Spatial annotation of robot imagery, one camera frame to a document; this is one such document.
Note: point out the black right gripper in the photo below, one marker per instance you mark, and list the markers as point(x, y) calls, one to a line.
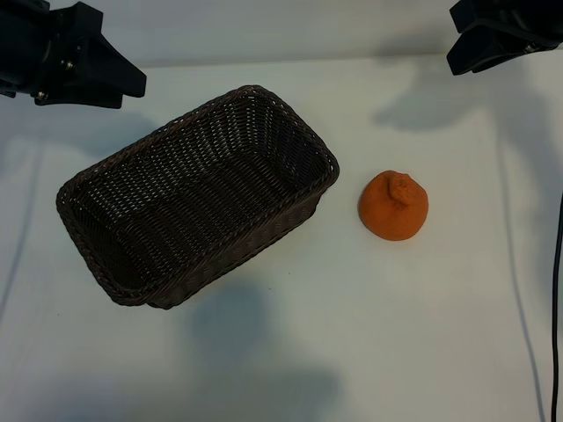
point(519, 19)

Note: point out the orange fruit with knob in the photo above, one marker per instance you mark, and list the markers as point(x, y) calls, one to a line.
point(391, 215)

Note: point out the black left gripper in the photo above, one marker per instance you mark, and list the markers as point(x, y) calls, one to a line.
point(39, 48)

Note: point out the dark brown wicker basket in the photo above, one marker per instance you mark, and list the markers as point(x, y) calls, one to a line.
point(198, 198)

